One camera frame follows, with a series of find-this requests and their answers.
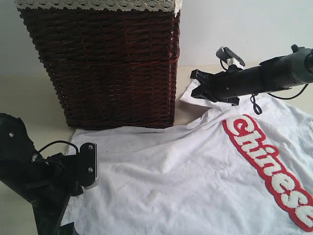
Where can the black and silver left gripper body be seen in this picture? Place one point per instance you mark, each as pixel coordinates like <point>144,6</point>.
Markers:
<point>67,176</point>

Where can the black and silver right gripper body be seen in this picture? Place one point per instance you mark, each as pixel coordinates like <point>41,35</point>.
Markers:
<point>225,87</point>

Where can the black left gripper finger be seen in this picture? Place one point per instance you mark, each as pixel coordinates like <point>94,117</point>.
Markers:
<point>68,229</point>

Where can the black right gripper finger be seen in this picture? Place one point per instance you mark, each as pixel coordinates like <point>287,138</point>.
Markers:
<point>200,93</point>
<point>200,76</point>

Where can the white t-shirt with red logo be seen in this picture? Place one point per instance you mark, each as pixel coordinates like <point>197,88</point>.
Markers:
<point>229,172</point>

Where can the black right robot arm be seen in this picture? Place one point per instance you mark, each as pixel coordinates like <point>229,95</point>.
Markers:
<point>272,75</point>

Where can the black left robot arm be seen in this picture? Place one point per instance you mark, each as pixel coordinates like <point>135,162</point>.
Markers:
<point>16,152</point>

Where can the cream lace basket liner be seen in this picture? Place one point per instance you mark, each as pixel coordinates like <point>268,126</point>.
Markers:
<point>173,6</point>

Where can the dark brown wicker basket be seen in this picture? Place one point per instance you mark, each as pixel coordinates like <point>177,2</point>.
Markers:
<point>109,68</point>

